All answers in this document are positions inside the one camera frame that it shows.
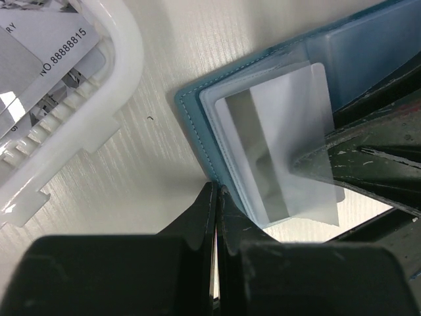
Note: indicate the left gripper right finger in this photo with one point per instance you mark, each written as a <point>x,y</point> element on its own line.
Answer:
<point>259,275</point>

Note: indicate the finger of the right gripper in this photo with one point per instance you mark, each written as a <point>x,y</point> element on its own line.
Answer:
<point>397,85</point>
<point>375,152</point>

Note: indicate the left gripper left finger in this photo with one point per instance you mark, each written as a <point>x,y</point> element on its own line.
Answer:
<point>168,273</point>

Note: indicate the blue leather card holder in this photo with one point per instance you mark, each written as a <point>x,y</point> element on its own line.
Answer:
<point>357,52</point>

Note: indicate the silver vip card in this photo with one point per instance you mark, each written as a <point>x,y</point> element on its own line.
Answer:
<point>251,157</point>
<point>307,183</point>
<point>58,39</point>

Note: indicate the silver VIP card top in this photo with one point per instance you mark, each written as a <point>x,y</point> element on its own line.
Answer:
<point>251,157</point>

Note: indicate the white plastic basket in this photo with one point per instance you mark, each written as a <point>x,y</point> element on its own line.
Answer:
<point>82,121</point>

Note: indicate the silver VIP card lowest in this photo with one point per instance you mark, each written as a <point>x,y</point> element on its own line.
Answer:
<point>49,98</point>

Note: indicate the silver VIP card bottom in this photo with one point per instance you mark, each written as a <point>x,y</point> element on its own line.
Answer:
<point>58,39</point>

